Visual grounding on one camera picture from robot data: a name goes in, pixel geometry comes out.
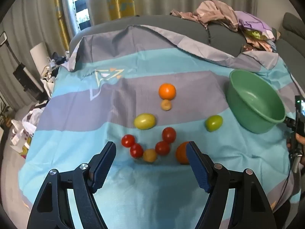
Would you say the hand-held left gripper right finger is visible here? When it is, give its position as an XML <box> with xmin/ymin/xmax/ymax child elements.
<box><xmin>186</xmin><ymin>141</ymin><xmax>278</xmax><ymax>229</ymax></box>

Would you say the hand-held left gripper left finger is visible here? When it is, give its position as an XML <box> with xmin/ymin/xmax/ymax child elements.
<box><xmin>27</xmin><ymin>141</ymin><xmax>117</xmax><ymax>229</ymax></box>

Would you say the orange mandarin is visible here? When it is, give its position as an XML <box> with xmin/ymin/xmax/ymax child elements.
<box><xmin>176</xmin><ymin>141</ymin><xmax>191</xmax><ymax>165</ymax></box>
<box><xmin>158</xmin><ymin>83</ymin><xmax>177</xmax><ymax>100</ymax></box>

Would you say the red cherry tomato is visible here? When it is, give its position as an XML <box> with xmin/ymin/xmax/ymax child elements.
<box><xmin>162</xmin><ymin>127</ymin><xmax>177</xmax><ymax>144</ymax></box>
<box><xmin>155</xmin><ymin>141</ymin><xmax>171</xmax><ymax>155</ymax></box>
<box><xmin>121</xmin><ymin>134</ymin><xmax>136</xmax><ymax>148</ymax></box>
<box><xmin>130</xmin><ymin>144</ymin><xmax>144</xmax><ymax>158</ymax></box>

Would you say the green plastic bowl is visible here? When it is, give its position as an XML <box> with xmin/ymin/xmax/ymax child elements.
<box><xmin>226</xmin><ymin>69</ymin><xmax>286</xmax><ymax>134</ymax></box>

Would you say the green tomato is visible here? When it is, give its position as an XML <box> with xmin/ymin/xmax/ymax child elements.
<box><xmin>205</xmin><ymin>115</ymin><xmax>224</xmax><ymax>132</ymax></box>

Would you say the yellow-green tomato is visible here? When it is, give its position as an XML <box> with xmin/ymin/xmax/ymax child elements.
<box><xmin>133</xmin><ymin>113</ymin><xmax>156</xmax><ymax>130</ymax></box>

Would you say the white plastic bag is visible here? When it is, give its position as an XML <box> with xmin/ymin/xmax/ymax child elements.
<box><xmin>21</xmin><ymin>107</ymin><xmax>46</xmax><ymax>134</ymax></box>

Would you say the printed plastic bag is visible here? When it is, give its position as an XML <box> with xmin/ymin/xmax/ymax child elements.
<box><xmin>10</xmin><ymin>119</ymin><xmax>32</xmax><ymax>159</ymax></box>

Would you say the floral pink cloth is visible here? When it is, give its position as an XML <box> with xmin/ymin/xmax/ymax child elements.
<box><xmin>242</xmin><ymin>32</ymin><xmax>278</xmax><ymax>53</ymax></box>

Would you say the purple cloth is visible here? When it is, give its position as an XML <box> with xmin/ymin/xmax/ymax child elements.
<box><xmin>235</xmin><ymin>11</ymin><xmax>277</xmax><ymax>41</ymax></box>

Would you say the potted green plant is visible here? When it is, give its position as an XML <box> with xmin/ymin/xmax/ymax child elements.
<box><xmin>0</xmin><ymin>101</ymin><xmax>12</xmax><ymax>129</ymax></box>

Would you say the blue grey striped bedsheet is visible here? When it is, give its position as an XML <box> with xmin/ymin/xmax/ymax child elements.
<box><xmin>18</xmin><ymin>25</ymin><xmax>303</xmax><ymax>229</ymax></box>

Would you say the dark clothes pile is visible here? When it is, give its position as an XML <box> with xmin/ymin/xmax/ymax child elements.
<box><xmin>40</xmin><ymin>51</ymin><xmax>69</xmax><ymax>86</ymax></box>

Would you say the black stick vacuum cleaner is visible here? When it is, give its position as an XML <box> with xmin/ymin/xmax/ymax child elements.
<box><xmin>0</xmin><ymin>31</ymin><xmax>46</xmax><ymax>98</ymax></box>

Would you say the white cylinder appliance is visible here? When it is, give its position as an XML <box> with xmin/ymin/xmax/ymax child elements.
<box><xmin>30</xmin><ymin>42</ymin><xmax>51</xmax><ymax>71</ymax></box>

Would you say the window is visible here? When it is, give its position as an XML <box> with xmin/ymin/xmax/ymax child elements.
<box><xmin>71</xmin><ymin>0</ymin><xmax>92</xmax><ymax>32</ymax></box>

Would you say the gold patterned curtain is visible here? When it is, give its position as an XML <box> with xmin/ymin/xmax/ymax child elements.
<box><xmin>54</xmin><ymin>0</ymin><xmax>72</xmax><ymax>50</ymax></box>

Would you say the grey pleated curtain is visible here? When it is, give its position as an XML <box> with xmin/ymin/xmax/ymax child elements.
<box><xmin>0</xmin><ymin>0</ymin><xmax>62</xmax><ymax>110</ymax></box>

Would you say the black cable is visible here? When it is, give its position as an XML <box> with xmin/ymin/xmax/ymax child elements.
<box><xmin>272</xmin><ymin>148</ymin><xmax>296</xmax><ymax>210</ymax></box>

